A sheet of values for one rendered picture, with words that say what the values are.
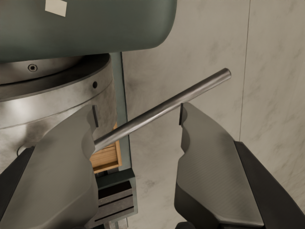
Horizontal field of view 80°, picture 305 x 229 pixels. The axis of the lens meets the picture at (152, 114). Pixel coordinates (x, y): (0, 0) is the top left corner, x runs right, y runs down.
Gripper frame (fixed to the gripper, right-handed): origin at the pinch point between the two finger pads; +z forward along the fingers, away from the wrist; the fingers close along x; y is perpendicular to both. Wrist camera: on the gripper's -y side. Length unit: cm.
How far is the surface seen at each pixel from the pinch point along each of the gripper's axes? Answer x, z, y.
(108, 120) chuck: -6.4, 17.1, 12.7
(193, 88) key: 5.2, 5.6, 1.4
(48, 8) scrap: -7.9, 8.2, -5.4
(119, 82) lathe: -13, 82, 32
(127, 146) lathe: -13, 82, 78
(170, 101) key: 3.0, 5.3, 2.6
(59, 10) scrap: -7.0, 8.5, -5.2
